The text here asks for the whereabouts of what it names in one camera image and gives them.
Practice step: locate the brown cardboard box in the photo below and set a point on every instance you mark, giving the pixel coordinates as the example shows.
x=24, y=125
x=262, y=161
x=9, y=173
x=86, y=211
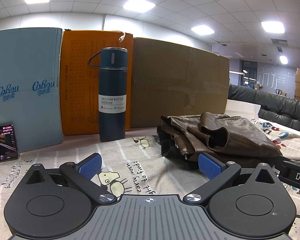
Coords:
x=177, y=80

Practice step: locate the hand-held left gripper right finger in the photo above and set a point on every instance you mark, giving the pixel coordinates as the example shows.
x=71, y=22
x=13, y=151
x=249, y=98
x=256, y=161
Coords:
x=210, y=166

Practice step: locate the brown leather jacket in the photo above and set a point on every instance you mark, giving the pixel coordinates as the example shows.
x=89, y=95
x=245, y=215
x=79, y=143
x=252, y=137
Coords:
x=240, y=135

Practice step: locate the black leather sofa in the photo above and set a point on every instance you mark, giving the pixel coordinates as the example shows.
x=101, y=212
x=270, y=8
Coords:
x=277, y=105

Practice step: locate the dark blue vacuum bottle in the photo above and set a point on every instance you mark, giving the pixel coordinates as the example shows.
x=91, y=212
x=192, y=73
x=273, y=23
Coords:
x=112, y=80

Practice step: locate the light blue cardboard box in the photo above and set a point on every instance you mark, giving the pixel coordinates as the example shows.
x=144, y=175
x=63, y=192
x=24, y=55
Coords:
x=27, y=62

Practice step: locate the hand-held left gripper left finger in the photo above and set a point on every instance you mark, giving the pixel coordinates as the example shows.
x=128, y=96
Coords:
x=90, y=166

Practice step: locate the black smartphone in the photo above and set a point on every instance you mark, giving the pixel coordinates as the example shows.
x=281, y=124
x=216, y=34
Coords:
x=2, y=142

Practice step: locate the orange cardboard box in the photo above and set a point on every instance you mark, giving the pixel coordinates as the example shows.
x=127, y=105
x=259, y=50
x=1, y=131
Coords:
x=77, y=80

